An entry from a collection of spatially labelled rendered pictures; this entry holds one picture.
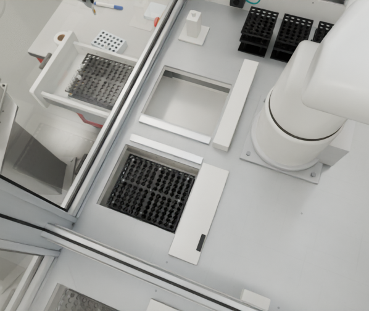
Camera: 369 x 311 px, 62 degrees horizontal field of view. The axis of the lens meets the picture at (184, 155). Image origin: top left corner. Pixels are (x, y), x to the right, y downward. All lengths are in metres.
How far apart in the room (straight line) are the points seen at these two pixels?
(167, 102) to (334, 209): 0.65
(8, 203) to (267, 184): 0.64
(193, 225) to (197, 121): 0.41
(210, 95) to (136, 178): 0.42
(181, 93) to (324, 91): 0.80
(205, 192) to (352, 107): 0.53
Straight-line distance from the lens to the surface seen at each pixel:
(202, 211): 0.86
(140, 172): 0.97
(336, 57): 0.42
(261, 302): 0.81
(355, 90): 0.43
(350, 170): 1.01
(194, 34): 1.15
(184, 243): 0.85
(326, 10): 1.22
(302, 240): 0.91
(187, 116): 1.12
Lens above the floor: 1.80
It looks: 68 degrees down
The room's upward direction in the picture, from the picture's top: 6 degrees counter-clockwise
